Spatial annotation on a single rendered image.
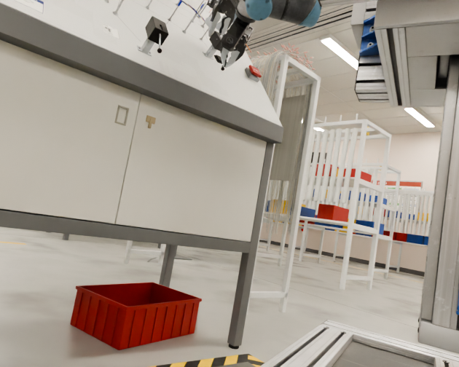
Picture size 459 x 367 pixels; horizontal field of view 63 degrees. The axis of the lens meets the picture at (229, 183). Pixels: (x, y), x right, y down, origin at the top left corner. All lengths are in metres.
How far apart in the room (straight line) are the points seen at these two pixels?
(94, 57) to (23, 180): 0.37
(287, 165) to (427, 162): 7.54
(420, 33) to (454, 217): 0.29
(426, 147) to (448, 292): 9.22
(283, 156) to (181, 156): 1.30
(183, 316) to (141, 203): 0.55
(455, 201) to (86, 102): 0.90
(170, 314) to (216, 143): 0.65
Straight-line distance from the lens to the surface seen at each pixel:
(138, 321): 1.37
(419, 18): 0.67
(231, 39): 1.29
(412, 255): 9.57
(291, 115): 2.50
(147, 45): 1.22
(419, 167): 9.80
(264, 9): 1.17
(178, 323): 1.52
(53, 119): 1.08
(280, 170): 2.43
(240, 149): 1.38
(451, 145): 0.73
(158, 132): 1.19
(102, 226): 1.12
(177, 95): 1.20
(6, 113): 1.06
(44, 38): 1.07
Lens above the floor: 0.47
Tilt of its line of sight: 6 degrees up
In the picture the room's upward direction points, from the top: 10 degrees clockwise
